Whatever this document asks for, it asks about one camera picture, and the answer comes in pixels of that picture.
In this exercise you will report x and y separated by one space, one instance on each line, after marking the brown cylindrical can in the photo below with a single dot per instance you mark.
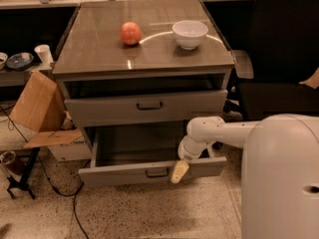
12 162

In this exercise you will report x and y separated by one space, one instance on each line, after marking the dark blue bowl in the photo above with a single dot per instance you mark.
20 61

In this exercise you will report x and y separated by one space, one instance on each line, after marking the orange-red apple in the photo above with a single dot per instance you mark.
131 33

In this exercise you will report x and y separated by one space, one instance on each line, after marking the grey drawer cabinet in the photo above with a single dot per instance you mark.
95 63

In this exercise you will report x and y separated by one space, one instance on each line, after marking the white paper cup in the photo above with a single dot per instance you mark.
44 53

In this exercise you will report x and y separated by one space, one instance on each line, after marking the grey top drawer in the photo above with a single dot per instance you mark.
145 108

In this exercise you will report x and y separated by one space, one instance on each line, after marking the grey drawer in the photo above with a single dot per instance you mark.
133 153
145 108

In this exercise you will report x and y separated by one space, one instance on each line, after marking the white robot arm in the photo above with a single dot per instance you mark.
279 171

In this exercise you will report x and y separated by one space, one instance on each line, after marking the black office chair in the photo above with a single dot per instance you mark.
275 45

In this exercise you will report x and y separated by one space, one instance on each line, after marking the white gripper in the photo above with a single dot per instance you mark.
185 152

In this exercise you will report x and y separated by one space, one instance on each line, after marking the white bowl at left edge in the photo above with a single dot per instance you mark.
3 59

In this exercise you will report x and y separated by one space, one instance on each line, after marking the black metal stand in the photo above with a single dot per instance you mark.
23 184

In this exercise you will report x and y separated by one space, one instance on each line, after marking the brown cardboard box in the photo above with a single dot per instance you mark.
41 109

